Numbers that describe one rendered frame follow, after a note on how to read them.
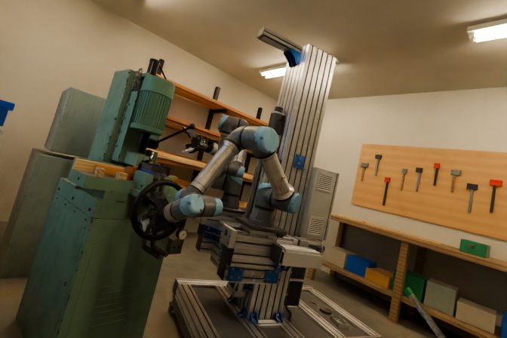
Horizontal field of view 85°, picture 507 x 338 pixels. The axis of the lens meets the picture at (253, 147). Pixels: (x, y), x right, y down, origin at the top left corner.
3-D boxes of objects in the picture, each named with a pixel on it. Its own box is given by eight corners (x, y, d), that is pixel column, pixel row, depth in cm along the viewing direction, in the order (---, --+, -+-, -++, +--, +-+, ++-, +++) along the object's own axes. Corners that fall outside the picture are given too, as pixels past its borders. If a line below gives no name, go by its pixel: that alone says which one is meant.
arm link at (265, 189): (262, 204, 167) (268, 182, 168) (281, 210, 158) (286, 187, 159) (250, 203, 158) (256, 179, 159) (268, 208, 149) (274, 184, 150)
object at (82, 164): (73, 168, 133) (76, 158, 133) (72, 167, 134) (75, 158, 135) (176, 185, 178) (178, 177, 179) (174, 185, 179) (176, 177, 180)
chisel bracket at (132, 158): (133, 168, 149) (138, 153, 150) (122, 164, 158) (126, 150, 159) (146, 171, 155) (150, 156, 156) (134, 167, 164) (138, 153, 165)
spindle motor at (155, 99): (139, 129, 145) (155, 73, 149) (124, 127, 157) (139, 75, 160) (167, 137, 158) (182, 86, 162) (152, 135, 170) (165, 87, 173)
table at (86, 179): (90, 192, 114) (93, 178, 115) (66, 179, 134) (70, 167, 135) (201, 204, 160) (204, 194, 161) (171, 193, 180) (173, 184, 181)
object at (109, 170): (94, 172, 138) (96, 164, 139) (93, 171, 140) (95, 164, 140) (189, 188, 183) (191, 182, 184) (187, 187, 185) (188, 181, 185)
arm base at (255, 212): (265, 222, 167) (268, 206, 168) (278, 228, 154) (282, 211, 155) (243, 218, 161) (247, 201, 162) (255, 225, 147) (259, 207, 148)
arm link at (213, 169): (232, 119, 140) (167, 195, 116) (248, 120, 132) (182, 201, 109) (242, 136, 146) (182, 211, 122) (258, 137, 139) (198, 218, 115)
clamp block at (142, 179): (142, 192, 132) (148, 173, 133) (129, 186, 141) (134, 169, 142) (169, 195, 143) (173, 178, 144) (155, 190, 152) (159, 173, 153)
